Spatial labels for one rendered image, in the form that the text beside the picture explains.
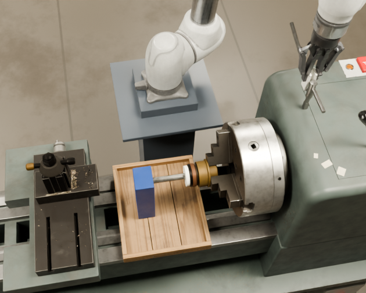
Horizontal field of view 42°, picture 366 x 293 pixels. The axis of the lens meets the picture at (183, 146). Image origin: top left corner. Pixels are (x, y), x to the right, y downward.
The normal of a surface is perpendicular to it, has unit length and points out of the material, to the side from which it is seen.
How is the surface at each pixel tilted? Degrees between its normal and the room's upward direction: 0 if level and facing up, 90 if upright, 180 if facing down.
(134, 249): 0
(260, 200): 70
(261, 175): 41
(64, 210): 0
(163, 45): 6
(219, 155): 51
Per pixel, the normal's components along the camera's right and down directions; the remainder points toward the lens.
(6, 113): 0.04, -0.54
